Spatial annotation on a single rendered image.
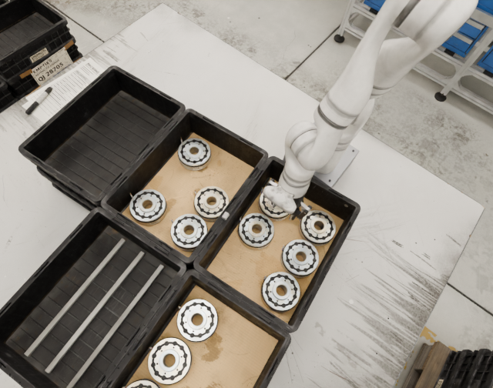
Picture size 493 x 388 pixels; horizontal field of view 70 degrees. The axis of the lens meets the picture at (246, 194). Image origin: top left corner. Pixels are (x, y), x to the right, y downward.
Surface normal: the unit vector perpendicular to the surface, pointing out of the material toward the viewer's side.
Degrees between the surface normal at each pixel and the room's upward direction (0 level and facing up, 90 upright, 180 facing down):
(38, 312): 0
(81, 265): 0
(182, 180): 0
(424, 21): 81
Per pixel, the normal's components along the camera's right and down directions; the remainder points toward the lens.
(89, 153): 0.07, -0.43
